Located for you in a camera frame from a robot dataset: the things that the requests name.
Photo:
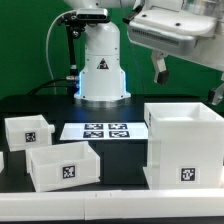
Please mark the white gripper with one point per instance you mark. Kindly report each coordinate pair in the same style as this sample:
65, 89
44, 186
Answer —
181, 34

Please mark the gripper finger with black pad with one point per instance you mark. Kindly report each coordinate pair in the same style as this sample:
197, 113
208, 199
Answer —
216, 95

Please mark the white drawer cabinet box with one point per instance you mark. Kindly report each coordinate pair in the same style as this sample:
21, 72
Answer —
185, 146

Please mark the small white drawer with knob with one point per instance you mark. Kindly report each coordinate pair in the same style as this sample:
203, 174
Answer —
27, 132

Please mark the large white drawer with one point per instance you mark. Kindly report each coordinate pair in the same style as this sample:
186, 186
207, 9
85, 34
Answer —
62, 166

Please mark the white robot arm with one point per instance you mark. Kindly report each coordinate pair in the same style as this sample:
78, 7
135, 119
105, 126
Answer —
102, 80

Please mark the white sheet with markers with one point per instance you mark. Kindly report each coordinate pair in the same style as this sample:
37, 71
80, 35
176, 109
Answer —
104, 131

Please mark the white block at left edge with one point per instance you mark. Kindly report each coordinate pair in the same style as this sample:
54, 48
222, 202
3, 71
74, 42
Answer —
1, 162

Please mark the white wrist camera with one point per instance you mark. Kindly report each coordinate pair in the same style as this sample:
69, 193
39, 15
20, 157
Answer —
211, 8

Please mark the black camera stand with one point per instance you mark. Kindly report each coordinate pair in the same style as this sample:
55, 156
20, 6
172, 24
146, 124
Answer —
71, 40

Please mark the white front border rail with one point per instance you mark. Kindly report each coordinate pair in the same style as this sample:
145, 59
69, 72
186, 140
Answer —
118, 204

